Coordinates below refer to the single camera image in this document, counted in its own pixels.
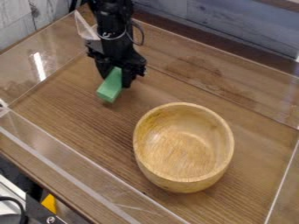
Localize clear acrylic tray wall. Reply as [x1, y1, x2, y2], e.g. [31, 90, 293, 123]
[0, 107, 188, 224]

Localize black cable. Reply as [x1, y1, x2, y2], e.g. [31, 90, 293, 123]
[0, 195, 27, 224]

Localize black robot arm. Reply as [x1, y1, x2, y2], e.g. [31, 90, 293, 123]
[85, 0, 146, 88]

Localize green rectangular block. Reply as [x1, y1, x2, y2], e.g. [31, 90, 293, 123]
[97, 67, 122, 102]

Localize yellow label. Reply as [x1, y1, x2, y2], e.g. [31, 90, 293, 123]
[41, 194, 57, 214]

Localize clear acrylic corner bracket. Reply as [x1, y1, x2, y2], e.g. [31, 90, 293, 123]
[73, 10, 98, 40]

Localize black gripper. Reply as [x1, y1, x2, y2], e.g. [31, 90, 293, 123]
[83, 40, 145, 88]

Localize brown wooden bowl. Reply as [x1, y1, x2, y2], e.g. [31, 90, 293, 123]
[133, 102, 234, 193]

